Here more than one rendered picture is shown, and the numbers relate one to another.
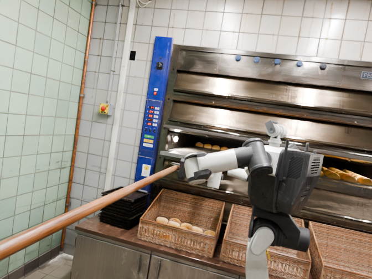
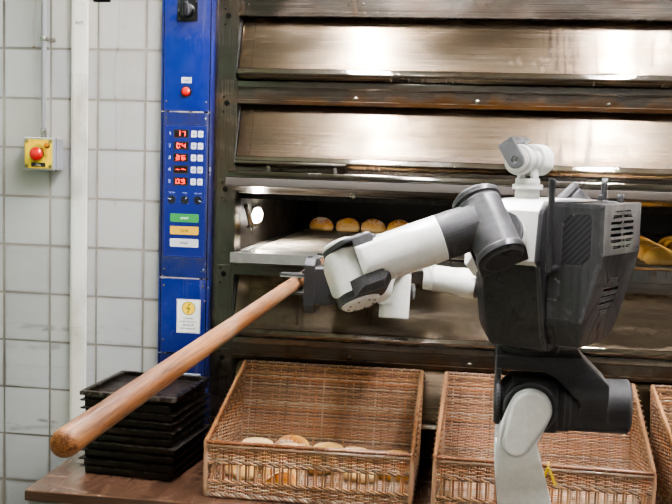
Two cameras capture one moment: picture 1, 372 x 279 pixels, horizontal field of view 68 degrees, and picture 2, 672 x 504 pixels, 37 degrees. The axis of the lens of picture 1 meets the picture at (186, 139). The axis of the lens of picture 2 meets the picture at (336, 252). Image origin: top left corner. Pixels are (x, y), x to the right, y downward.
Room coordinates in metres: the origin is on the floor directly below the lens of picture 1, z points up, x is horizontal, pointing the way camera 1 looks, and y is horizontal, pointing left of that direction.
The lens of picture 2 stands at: (-0.69, 0.15, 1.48)
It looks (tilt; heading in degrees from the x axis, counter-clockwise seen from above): 5 degrees down; 355
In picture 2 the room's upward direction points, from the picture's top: 2 degrees clockwise
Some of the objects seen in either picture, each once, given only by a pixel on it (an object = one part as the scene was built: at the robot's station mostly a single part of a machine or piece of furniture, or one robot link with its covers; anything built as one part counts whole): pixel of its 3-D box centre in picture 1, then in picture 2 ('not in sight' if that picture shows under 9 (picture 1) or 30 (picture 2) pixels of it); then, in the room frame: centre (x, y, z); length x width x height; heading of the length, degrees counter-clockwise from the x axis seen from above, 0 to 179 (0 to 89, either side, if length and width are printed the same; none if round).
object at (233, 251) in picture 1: (264, 238); (539, 443); (1.93, -0.67, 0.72); 0.56 x 0.49 x 0.28; 76
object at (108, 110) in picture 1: (106, 108); (43, 153); (2.51, 0.76, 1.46); 0.10 x 0.07 x 0.10; 77
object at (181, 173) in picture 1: (190, 170); (333, 285); (1.51, -0.05, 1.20); 0.12 x 0.10 x 0.13; 69
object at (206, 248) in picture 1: (184, 218); (320, 428); (2.08, -0.08, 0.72); 0.56 x 0.49 x 0.28; 77
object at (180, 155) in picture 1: (199, 156); (336, 255); (2.22, -0.13, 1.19); 0.55 x 0.36 x 0.03; 77
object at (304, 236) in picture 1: (278, 228); (561, 389); (1.35, -0.53, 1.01); 0.28 x 0.13 x 0.18; 77
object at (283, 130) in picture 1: (277, 133); (529, 165); (1.39, -0.45, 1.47); 0.10 x 0.07 x 0.09; 138
